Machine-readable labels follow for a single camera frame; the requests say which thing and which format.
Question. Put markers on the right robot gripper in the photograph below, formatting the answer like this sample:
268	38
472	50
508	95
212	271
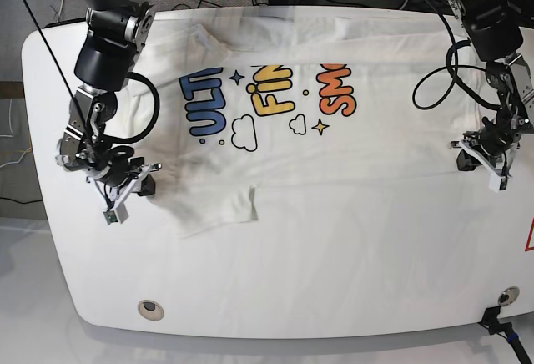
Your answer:
122	178

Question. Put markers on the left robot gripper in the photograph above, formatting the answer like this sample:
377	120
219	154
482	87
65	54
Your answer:
487	148

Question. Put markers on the white printed T-shirt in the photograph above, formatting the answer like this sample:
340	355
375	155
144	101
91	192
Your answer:
310	112

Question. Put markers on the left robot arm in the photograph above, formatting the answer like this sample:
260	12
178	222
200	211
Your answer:
493	31

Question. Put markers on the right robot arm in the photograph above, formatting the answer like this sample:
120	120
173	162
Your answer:
116	36

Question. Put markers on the red triangle sticker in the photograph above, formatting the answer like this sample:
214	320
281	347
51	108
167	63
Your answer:
530	239

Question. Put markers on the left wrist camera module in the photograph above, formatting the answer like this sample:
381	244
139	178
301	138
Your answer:
497	183

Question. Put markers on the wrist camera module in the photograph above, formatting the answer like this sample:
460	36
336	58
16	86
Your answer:
116	215
497	183

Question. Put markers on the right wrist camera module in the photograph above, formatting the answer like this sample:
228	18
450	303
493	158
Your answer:
116	215

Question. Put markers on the left table cable grommet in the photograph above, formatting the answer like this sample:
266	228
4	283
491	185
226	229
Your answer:
151	310

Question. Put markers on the table cable grommet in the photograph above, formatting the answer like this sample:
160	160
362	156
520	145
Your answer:
151	310
508	296

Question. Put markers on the right table cable grommet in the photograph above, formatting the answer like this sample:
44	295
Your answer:
508	296

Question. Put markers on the black clamp with cable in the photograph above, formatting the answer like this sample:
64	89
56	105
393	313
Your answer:
492	324

